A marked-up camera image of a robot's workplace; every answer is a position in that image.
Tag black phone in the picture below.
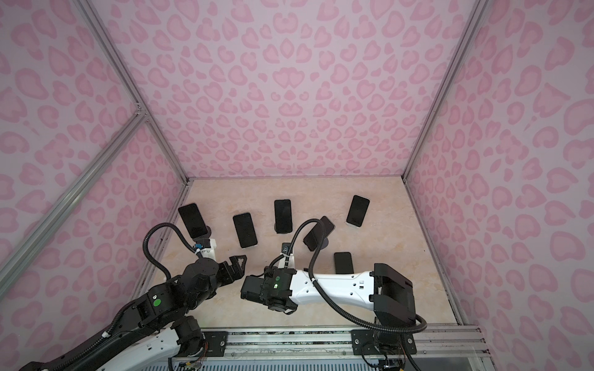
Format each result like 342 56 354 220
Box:
346 195 370 227
233 213 258 249
274 199 293 234
334 252 354 275
178 203 208 241

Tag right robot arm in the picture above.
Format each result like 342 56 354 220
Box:
241 264 426 354

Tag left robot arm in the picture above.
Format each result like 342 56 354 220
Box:
22 255 247 370

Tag far left grey stand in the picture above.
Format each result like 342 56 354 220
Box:
194 227 212 241

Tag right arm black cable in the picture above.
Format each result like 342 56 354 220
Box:
278 217 428 334

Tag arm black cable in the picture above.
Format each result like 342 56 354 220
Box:
278 217 428 334
141 222 200 281

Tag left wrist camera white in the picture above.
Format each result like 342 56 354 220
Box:
194 238 217 261

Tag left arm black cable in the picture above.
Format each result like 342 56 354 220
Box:
141 222 200 281

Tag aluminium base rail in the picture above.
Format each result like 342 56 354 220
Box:
110 326 497 371

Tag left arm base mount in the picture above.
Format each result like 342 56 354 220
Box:
184 331 229 358

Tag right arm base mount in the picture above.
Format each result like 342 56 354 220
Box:
350 329 417 356

